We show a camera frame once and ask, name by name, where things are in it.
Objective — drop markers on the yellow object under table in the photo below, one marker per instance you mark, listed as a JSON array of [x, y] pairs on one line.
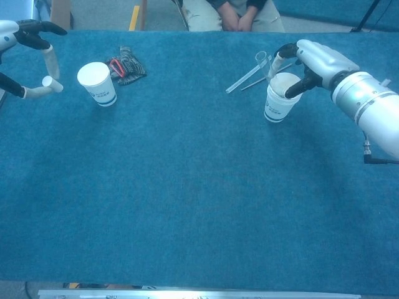
[[73, 285]]

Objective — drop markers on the orange red plastic clip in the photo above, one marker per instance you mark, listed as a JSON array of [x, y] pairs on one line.
[[122, 74]]

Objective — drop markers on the small white stopper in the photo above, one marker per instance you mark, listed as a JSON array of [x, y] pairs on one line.
[[51, 83]]

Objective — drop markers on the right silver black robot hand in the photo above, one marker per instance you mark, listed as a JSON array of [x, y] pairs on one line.
[[324, 60]]

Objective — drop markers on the thin dark metal rod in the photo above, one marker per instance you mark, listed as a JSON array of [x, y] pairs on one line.
[[254, 84]]

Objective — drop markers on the silver metal cabinet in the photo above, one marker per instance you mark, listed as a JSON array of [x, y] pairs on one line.
[[15, 9]]

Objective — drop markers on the aluminium frame rail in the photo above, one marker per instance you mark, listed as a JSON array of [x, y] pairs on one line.
[[199, 295]]

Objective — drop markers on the brown cardboard box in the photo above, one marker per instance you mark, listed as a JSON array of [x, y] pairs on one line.
[[60, 14]]

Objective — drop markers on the white paper cup blue print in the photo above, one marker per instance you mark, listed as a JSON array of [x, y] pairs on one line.
[[93, 76], [277, 107]]

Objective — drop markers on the wooden post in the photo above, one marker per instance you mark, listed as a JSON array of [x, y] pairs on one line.
[[143, 15]]

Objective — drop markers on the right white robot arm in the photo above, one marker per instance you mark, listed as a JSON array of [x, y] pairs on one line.
[[374, 106]]

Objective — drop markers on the dark flat object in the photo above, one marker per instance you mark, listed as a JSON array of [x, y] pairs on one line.
[[2, 101]]

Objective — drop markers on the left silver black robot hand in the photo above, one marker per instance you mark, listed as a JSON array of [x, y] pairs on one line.
[[28, 37]]

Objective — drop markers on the teal felt table cloth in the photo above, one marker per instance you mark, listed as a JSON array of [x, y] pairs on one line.
[[199, 202]]

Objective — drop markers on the seated person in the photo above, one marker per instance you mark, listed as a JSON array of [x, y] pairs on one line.
[[202, 15]]

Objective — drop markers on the transparent glass test tube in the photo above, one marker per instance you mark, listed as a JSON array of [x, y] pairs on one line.
[[264, 65]]

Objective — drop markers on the black tripod leg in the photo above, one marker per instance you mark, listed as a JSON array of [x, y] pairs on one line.
[[368, 15]]

